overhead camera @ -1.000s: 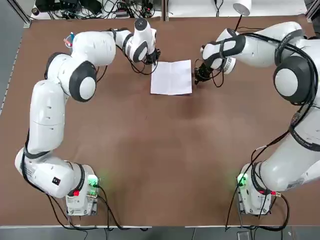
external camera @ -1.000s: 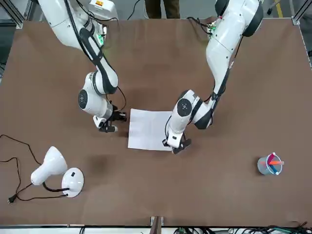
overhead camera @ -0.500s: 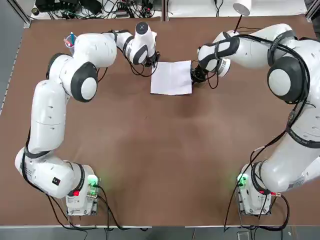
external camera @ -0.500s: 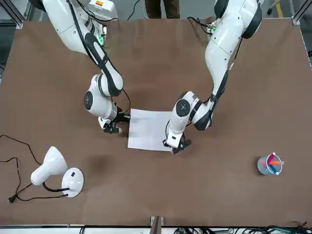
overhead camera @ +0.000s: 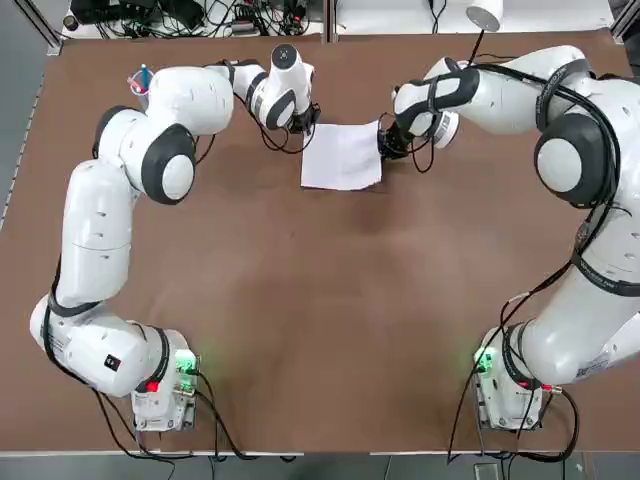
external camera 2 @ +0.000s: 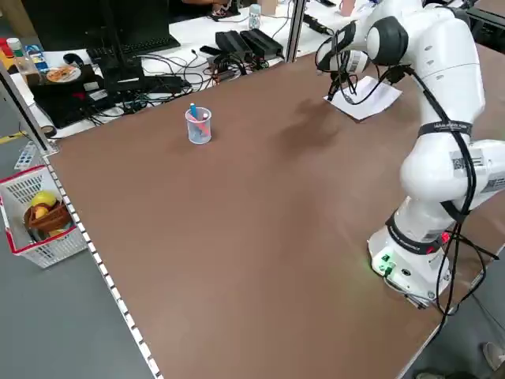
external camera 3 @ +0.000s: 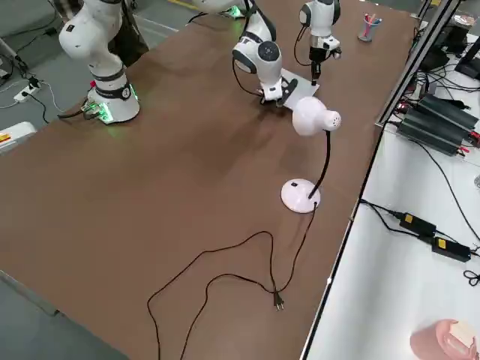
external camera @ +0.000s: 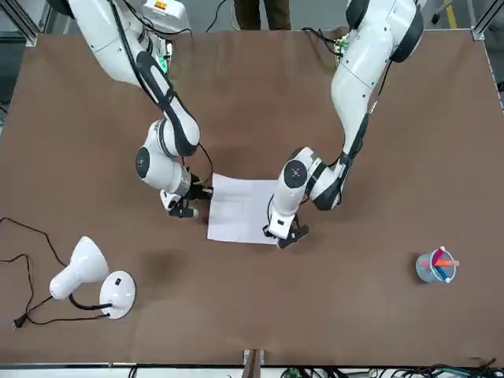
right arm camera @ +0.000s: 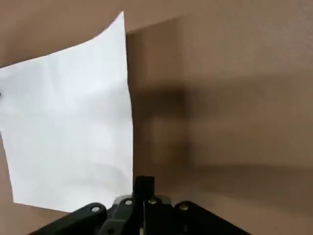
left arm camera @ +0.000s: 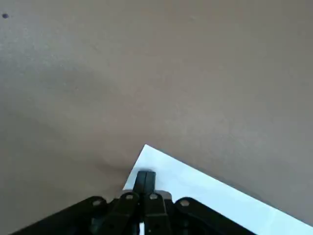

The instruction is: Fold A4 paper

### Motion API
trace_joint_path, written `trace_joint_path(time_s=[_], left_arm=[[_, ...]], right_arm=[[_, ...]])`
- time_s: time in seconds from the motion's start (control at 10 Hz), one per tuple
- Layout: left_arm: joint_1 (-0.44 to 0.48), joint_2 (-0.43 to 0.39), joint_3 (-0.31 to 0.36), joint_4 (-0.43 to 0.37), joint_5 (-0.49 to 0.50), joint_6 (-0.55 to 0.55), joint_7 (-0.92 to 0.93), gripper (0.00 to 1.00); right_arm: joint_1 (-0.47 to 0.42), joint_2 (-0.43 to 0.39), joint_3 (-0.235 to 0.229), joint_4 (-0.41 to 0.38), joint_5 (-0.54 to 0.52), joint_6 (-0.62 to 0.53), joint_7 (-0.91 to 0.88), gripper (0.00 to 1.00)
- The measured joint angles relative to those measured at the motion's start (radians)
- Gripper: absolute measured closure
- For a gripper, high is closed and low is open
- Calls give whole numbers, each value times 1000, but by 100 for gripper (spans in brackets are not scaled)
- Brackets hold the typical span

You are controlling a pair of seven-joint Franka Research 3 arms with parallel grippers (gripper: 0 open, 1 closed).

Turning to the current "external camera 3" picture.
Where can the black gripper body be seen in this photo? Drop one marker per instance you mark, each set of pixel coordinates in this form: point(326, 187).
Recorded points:
point(317, 55)
point(270, 103)

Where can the white A4 paper sheet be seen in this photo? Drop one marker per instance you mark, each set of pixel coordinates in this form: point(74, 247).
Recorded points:
point(305, 88)

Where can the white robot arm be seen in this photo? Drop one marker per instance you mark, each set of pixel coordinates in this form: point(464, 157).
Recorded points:
point(101, 37)
point(320, 15)

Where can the white desk lamp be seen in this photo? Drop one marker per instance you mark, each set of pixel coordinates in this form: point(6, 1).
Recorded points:
point(307, 116)

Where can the clear pen cup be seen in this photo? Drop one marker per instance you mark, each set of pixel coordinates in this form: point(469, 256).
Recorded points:
point(365, 33)

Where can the red pen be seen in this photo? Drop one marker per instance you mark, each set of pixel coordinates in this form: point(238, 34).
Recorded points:
point(369, 18)

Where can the blue pen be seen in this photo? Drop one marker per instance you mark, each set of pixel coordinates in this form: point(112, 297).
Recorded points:
point(377, 21)

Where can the black power supply box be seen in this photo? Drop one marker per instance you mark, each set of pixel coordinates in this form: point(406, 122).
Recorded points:
point(431, 131)
point(450, 110)

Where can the black monitor stand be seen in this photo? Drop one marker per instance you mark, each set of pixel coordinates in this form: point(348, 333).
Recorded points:
point(468, 62)

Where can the black power adapter brick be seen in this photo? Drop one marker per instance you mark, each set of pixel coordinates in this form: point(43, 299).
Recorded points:
point(418, 224)
point(452, 249)

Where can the white side table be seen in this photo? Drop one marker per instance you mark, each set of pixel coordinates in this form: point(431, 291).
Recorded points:
point(393, 281)

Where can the white power strip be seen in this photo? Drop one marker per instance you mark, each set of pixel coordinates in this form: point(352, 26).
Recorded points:
point(27, 93)

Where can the white box with label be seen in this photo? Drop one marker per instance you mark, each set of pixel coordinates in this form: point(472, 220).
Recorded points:
point(15, 138)

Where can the pink round object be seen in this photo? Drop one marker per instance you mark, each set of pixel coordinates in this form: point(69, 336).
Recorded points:
point(435, 341)

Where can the aluminium frame post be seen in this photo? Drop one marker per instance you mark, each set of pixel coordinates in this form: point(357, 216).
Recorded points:
point(412, 63)

